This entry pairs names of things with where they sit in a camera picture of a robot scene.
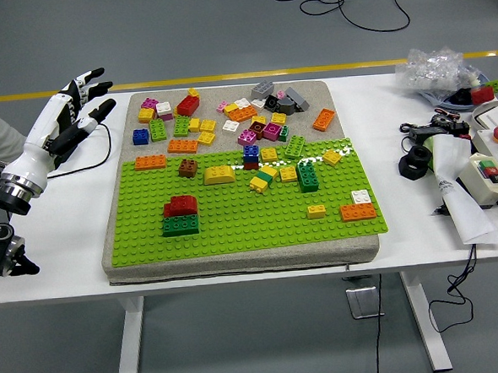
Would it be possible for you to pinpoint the small white switch box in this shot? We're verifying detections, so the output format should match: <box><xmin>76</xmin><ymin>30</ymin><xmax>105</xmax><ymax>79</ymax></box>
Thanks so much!
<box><xmin>457</xmin><ymin>151</ymin><xmax>498</xmax><ymax>209</ymax></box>

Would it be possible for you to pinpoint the black floor cable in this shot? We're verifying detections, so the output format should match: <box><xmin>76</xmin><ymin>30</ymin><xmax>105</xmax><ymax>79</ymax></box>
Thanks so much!
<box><xmin>263</xmin><ymin>0</ymin><xmax>413</xmax><ymax>41</ymax></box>

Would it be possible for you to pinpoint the light grey brick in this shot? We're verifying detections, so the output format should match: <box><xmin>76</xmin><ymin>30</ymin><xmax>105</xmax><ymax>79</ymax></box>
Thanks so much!
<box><xmin>248</xmin><ymin>79</ymin><xmax>277</xmax><ymax>101</ymax></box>

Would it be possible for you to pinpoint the white table leg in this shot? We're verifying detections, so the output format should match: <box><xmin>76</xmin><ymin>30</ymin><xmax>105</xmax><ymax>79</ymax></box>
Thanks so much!
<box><xmin>399</xmin><ymin>268</ymin><xmax>454</xmax><ymax>373</ymax></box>
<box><xmin>110</xmin><ymin>295</ymin><xmax>149</xmax><ymax>373</ymax></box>

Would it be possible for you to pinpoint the yellow floor tape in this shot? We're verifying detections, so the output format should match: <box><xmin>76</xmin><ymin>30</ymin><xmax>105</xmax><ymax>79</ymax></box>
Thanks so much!
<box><xmin>0</xmin><ymin>50</ymin><xmax>498</xmax><ymax>104</ymax></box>

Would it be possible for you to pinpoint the silver floor plate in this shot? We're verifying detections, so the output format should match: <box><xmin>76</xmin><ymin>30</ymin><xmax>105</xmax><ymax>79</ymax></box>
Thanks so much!
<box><xmin>345</xmin><ymin>286</ymin><xmax>386</xmax><ymax>321</ymax></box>

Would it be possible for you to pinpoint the red eight-stud brick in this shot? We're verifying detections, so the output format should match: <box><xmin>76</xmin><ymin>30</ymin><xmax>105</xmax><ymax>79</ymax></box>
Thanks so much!
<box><xmin>469</xmin><ymin>85</ymin><xmax>497</xmax><ymax>106</ymax></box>
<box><xmin>175</xmin><ymin>95</ymin><xmax>203</xmax><ymax>118</ymax></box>
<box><xmin>162</xmin><ymin>202</ymin><xmax>199</xmax><ymax>219</ymax></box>

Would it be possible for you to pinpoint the blue four-stud brick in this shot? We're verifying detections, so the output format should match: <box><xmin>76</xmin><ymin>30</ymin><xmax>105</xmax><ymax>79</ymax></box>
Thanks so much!
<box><xmin>132</xmin><ymin>127</ymin><xmax>152</xmax><ymax>146</ymax></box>

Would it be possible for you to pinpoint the yellow and green brick stack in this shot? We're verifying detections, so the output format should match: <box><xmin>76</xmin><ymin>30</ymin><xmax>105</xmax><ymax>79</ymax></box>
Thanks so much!
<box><xmin>248</xmin><ymin>164</ymin><xmax>280</xmax><ymax>195</ymax></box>

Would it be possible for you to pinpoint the brown four-stud brick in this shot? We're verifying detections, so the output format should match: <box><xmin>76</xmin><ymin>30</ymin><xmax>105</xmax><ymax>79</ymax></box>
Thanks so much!
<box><xmin>177</xmin><ymin>158</ymin><xmax>199</xmax><ymax>180</ymax></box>

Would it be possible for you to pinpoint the white paper sheet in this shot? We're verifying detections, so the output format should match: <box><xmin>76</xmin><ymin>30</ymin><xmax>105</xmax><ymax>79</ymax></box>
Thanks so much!
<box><xmin>429</xmin><ymin>131</ymin><xmax>498</xmax><ymax>250</ymax></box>

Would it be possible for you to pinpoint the dark grey brick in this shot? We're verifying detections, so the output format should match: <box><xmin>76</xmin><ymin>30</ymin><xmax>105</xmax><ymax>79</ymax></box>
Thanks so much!
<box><xmin>276</xmin><ymin>96</ymin><xmax>298</xmax><ymax>116</ymax></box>

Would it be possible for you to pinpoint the large black nut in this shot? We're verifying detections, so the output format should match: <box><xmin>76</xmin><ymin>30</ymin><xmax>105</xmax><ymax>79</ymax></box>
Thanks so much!
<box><xmin>396</xmin><ymin>143</ymin><xmax>435</xmax><ymax>181</ymax></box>

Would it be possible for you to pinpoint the black power adapter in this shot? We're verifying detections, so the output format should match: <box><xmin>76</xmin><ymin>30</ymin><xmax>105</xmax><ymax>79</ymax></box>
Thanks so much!
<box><xmin>409</xmin><ymin>124</ymin><xmax>449</xmax><ymax>140</ymax></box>

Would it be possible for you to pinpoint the yellow curved brick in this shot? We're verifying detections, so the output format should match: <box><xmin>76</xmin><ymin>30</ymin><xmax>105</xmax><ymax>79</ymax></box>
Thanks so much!
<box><xmin>202</xmin><ymin>164</ymin><xmax>237</xmax><ymax>187</ymax></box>

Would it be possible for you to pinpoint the white emergency stop control box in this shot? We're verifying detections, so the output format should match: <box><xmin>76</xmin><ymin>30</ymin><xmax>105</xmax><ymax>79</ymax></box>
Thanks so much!
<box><xmin>468</xmin><ymin>126</ymin><xmax>498</xmax><ymax>214</ymax></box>

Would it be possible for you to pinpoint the black object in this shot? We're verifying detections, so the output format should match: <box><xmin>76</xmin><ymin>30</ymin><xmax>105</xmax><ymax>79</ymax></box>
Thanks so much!
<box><xmin>448</xmin><ymin>87</ymin><xmax>476</xmax><ymax>105</ymax></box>

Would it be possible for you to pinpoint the light blue basin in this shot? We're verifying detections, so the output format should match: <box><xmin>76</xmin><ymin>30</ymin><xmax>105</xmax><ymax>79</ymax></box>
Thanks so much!
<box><xmin>417</xmin><ymin>72</ymin><xmax>498</xmax><ymax>111</ymax></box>

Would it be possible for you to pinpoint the black hanging cable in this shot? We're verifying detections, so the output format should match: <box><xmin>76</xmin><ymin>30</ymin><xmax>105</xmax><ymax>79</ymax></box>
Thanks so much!
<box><xmin>425</xmin><ymin>244</ymin><xmax>483</xmax><ymax>334</ymax></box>

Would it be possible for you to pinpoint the green studded baseplate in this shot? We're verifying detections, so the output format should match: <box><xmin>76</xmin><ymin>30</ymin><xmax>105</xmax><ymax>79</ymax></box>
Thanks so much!
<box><xmin>104</xmin><ymin>134</ymin><xmax>391</xmax><ymax>268</ymax></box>

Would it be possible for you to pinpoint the red curved brick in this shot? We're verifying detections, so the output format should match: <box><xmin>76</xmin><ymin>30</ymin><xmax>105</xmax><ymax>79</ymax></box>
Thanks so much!
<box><xmin>168</xmin><ymin>194</ymin><xmax>199</xmax><ymax>213</ymax></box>

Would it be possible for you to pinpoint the lime green roll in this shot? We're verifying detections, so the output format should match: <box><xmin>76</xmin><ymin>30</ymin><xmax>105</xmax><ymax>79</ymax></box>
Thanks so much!
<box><xmin>422</xmin><ymin>136</ymin><xmax>438</xmax><ymax>171</ymax></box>

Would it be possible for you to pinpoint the orange eight-stud brick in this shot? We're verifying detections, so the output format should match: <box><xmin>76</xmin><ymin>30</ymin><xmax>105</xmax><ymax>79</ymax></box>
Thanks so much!
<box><xmin>226</xmin><ymin>105</ymin><xmax>259</xmax><ymax>123</ymax></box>
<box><xmin>311</xmin><ymin>106</ymin><xmax>338</xmax><ymax>133</ymax></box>
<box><xmin>339</xmin><ymin>202</ymin><xmax>379</xmax><ymax>223</ymax></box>
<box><xmin>165</xmin><ymin>138</ymin><xmax>200</xmax><ymax>156</ymax></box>
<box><xmin>134</xmin><ymin>154</ymin><xmax>169</xmax><ymax>172</ymax></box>

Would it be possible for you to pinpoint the dark green big-stud brick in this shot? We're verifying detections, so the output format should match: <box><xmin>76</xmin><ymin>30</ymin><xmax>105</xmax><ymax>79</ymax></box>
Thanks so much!
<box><xmin>295</xmin><ymin>159</ymin><xmax>322</xmax><ymax>194</ymax></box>

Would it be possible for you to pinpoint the long grey brick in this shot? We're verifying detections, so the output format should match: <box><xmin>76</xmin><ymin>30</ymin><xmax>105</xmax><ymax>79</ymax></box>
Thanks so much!
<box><xmin>284</xmin><ymin>84</ymin><xmax>311</xmax><ymax>112</ymax></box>

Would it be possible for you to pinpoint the black module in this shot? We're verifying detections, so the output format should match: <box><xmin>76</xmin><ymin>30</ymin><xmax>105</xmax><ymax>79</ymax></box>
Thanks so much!
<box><xmin>447</xmin><ymin>120</ymin><xmax>472</xmax><ymax>141</ymax></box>

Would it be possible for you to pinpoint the clear plastic bag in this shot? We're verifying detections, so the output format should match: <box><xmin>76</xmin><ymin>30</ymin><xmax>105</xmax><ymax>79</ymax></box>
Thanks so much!
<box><xmin>394</xmin><ymin>44</ymin><xmax>486</xmax><ymax>99</ymax></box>

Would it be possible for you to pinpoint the grey-brown cushion mat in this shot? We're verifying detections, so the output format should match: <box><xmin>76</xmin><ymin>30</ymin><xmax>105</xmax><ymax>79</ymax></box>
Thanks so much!
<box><xmin>90</xmin><ymin>76</ymin><xmax>382</xmax><ymax>288</ymax></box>

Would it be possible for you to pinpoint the blue and red brick stack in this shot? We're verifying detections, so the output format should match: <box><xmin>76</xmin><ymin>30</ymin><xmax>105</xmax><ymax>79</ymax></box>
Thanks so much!
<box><xmin>241</xmin><ymin>143</ymin><xmax>262</xmax><ymax>171</ymax></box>

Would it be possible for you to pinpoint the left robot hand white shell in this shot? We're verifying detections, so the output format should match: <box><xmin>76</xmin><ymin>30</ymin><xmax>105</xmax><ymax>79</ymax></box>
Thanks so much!
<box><xmin>0</xmin><ymin>66</ymin><xmax>122</xmax><ymax>188</ymax></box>

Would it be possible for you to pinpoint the dark green eight-stud brick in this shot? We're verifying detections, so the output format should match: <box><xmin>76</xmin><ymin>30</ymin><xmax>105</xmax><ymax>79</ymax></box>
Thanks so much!
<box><xmin>161</xmin><ymin>214</ymin><xmax>200</xmax><ymax>238</ymax></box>

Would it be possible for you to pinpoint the dark red brick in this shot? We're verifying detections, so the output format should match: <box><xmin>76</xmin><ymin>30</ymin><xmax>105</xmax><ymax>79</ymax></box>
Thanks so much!
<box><xmin>246</xmin><ymin>121</ymin><xmax>268</xmax><ymax>143</ymax></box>

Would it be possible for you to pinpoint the black cable under table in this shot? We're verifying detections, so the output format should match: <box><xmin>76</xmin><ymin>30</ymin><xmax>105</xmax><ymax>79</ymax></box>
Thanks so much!
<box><xmin>369</xmin><ymin>273</ymin><xmax>389</xmax><ymax>373</ymax></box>

